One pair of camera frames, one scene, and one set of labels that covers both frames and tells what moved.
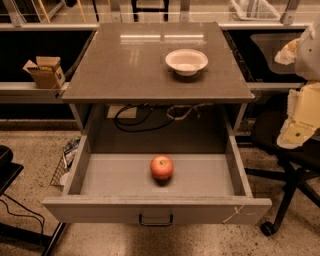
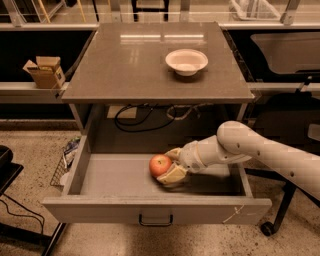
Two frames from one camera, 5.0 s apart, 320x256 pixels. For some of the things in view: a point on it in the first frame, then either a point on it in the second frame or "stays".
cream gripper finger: (293, 135) → (175, 174)
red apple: (161, 167) stays
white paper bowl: (186, 62) stays
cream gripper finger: (286, 55) → (174, 153)
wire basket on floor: (61, 174) stays
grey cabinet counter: (125, 97) stays
